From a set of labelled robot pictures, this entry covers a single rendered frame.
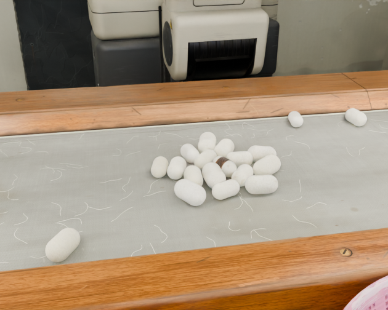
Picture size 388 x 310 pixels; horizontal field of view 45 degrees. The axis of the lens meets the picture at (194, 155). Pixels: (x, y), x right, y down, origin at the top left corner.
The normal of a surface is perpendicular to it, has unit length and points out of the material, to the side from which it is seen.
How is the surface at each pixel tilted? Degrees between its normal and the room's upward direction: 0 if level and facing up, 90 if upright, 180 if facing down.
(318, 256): 0
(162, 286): 0
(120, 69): 90
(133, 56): 90
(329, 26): 90
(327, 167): 0
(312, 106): 45
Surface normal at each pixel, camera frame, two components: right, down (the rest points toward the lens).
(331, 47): 0.26, 0.44
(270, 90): 0.00, -0.89
